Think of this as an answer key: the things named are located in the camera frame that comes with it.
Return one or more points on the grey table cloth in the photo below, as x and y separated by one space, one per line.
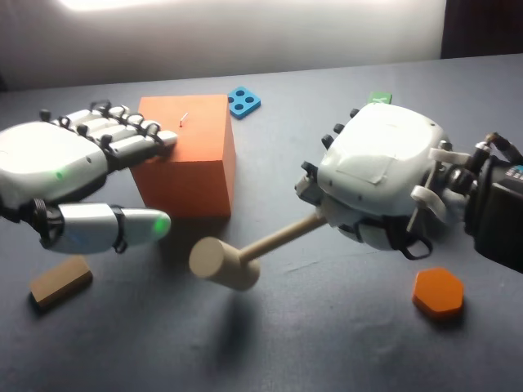
286 347

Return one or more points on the large orange cube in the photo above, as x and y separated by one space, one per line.
188 183

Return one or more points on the brown rectangular wooden block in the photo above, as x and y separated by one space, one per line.
61 279

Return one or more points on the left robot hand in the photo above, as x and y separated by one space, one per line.
41 159

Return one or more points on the small green cube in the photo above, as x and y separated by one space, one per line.
380 99

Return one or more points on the wooden mallet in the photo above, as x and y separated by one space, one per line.
229 261

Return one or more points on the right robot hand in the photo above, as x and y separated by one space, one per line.
380 159

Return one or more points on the blue square four-hole block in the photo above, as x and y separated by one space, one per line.
244 102

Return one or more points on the orange hexagon block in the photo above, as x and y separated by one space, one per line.
438 288

